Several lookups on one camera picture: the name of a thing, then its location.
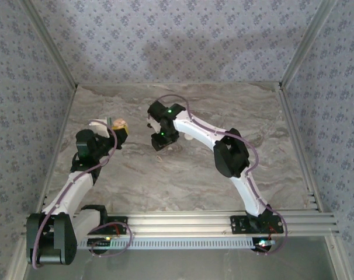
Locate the grey slotted cable tray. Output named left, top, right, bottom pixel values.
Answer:
left=77, top=236, right=255, bottom=251

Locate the aluminium table end rail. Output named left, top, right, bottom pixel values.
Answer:
left=77, top=82, right=280, bottom=87

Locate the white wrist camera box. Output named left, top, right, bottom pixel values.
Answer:
left=88, top=117, right=115, bottom=138
left=147, top=115, right=162, bottom=134

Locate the aluminium table side rail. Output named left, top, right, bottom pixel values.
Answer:
left=36, top=86, right=78, bottom=214
left=277, top=86, right=324, bottom=214

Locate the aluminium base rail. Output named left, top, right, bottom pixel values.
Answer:
left=22, top=212, right=340, bottom=237

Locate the black controller board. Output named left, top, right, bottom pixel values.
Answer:
left=87, top=237, right=113, bottom=249
left=252, top=237, right=276, bottom=252

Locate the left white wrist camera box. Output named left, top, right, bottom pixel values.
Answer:
left=88, top=117, right=115, bottom=138

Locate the right black controller board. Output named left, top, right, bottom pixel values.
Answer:
left=252, top=237, right=276, bottom=252

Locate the aluminium frame post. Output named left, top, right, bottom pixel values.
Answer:
left=20, top=0, right=79, bottom=88
left=279, top=0, right=338, bottom=88

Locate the left black controller board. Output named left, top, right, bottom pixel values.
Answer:
left=87, top=237, right=113, bottom=249

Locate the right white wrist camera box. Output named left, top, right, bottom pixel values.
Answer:
left=147, top=115, right=162, bottom=134

